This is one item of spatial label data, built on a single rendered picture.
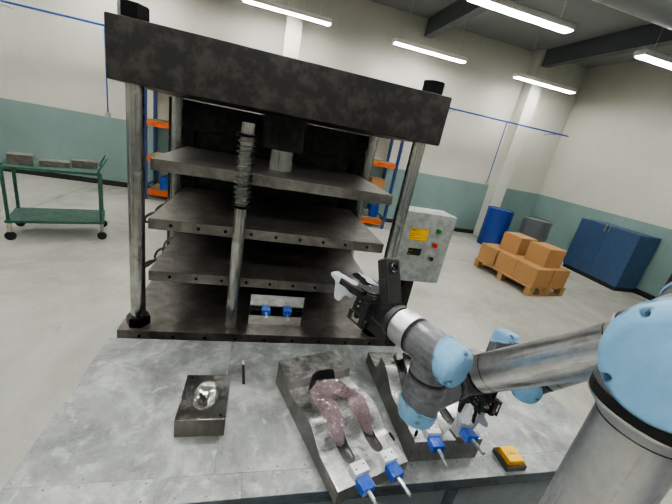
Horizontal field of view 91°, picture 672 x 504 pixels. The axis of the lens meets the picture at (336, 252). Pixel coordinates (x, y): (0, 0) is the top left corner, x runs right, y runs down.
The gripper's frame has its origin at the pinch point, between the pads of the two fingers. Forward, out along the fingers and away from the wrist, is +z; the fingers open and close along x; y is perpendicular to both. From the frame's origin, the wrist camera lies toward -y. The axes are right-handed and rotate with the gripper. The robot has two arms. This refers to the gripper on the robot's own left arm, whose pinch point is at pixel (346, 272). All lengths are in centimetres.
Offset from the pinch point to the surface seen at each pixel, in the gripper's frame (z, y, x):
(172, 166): 98, -3, -24
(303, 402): 15, 56, 14
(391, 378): 10, 48, 49
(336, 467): -8, 59, 13
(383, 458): -14, 55, 26
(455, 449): -21, 54, 54
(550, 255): 141, 10, 519
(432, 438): -17, 50, 44
